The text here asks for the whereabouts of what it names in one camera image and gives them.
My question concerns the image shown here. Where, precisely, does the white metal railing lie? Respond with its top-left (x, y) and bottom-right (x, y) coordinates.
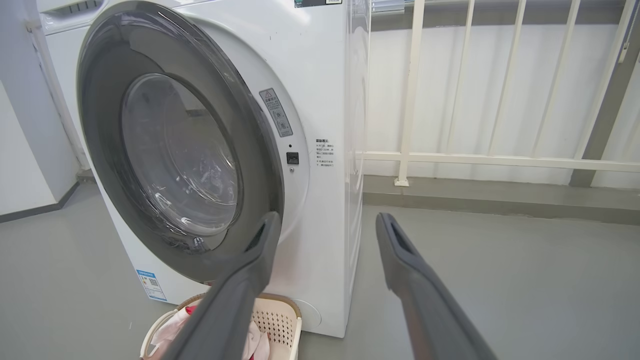
top-left (362, 0), bottom-right (640, 188)

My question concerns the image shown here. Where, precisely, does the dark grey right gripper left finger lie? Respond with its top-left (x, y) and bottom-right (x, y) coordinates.
top-left (161, 211), bottom-right (282, 360)

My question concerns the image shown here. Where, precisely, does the cream perforated laundry basket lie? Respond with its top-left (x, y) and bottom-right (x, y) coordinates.
top-left (140, 293), bottom-right (303, 360)

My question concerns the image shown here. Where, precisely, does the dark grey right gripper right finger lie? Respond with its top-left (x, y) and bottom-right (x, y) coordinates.
top-left (375, 212), bottom-right (499, 360)

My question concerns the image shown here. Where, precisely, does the grey warning sticker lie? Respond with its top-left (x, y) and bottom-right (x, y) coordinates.
top-left (258, 88), bottom-right (294, 138)

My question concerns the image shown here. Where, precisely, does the dark grey round washer door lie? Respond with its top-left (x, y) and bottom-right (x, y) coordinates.
top-left (76, 1), bottom-right (286, 285)

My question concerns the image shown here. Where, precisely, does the blue energy label sticker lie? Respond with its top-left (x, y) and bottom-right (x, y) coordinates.
top-left (136, 269), bottom-right (168, 302)

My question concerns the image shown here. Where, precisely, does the white front-load washing machine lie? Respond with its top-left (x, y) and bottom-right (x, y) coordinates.
top-left (27, 0), bottom-right (372, 339)

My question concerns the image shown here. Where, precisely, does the white garment with red trim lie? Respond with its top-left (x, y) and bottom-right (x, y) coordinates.
top-left (148, 305), bottom-right (271, 360)

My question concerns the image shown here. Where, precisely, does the small text sticker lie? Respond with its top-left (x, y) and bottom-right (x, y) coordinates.
top-left (314, 138), bottom-right (336, 168)

